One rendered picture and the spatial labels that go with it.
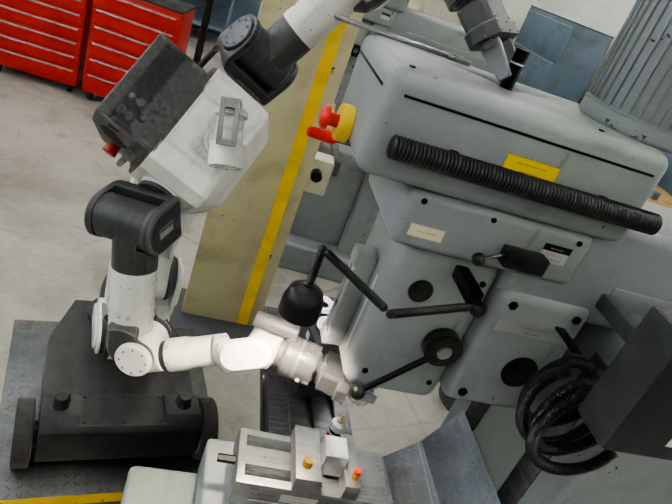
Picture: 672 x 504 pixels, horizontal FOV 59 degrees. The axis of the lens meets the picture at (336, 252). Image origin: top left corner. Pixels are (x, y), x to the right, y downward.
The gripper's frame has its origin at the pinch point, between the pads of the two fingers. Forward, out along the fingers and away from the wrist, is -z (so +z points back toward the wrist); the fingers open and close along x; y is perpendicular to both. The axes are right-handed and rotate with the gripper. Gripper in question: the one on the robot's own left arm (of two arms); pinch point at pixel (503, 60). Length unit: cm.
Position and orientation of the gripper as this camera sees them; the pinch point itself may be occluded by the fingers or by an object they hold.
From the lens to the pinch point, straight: 101.2
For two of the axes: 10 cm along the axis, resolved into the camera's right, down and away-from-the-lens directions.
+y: 7.3, -3.2, -6.0
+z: -4.1, -9.1, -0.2
